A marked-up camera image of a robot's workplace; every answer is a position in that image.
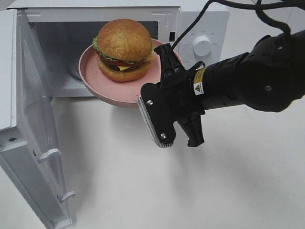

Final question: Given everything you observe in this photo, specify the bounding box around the white microwave door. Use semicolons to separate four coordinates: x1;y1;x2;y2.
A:
0;9;74;229

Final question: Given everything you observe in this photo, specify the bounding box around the white microwave oven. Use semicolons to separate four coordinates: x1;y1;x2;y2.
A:
6;0;230;98

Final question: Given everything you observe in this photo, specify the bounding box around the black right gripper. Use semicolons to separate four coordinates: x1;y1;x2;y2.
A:
154;43;205;146

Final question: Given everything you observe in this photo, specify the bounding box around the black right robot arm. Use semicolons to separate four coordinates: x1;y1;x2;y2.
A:
141;31;305;147

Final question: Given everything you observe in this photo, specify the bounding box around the burger with lettuce and cheese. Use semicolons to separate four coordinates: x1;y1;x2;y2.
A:
92;19;153;82

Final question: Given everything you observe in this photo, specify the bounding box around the glass microwave turntable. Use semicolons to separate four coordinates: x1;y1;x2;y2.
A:
67;67;83;83

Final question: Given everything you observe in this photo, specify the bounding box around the pink round plate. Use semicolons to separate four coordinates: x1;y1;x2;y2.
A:
78;39;184;109

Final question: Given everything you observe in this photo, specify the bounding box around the upper white power knob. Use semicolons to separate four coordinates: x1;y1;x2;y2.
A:
193;35;212;57

